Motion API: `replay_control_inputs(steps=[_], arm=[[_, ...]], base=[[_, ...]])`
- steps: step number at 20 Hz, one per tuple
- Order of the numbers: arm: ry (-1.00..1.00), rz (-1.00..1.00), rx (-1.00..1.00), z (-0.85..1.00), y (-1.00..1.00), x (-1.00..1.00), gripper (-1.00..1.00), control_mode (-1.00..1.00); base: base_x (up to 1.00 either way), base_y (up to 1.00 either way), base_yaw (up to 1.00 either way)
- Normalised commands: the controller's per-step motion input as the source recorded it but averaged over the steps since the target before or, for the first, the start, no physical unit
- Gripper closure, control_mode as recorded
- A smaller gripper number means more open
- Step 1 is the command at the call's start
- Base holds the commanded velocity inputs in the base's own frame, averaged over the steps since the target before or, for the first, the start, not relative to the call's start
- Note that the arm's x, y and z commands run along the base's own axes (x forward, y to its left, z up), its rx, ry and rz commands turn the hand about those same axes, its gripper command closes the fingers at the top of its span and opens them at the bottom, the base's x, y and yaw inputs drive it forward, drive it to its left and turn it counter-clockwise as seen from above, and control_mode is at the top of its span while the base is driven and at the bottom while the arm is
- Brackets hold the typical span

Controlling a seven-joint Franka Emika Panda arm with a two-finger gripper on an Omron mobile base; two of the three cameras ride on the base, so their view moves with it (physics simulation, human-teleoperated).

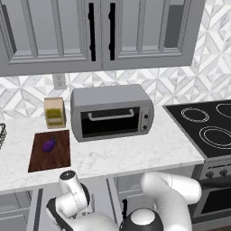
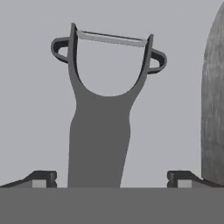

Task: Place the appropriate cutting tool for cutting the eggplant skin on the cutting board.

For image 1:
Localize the black wire basket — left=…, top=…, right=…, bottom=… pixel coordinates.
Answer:
left=0, top=122, right=8, bottom=150

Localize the dark wooden cutting board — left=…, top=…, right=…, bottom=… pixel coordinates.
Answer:
left=27, top=129, right=72, bottom=173

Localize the white wall socket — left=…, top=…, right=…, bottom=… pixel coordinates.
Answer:
left=52, top=73, right=68, bottom=91

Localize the black base cupboard handle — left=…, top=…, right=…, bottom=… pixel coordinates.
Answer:
left=122, top=198, right=128, bottom=221

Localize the black hob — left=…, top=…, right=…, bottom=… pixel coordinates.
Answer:
left=162, top=99, right=231, bottom=160

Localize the grey toaster oven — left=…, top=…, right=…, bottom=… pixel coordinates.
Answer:
left=69, top=83, right=155, bottom=143

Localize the silver toaster oven handle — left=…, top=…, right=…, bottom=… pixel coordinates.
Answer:
left=87, top=108, right=135, bottom=122

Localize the black cupboard door handle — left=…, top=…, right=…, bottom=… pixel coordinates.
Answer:
left=88, top=2, right=97, bottom=62
left=107, top=2, right=117, bottom=61

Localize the purple eggplant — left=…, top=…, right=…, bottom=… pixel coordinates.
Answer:
left=41, top=136, right=59, bottom=153

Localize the grey wall cupboard door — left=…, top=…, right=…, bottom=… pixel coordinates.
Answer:
left=101, top=0, right=208, bottom=71
left=0, top=0, right=104, bottom=77

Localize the beige and green carton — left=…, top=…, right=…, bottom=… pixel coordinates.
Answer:
left=43, top=96, right=68, bottom=130

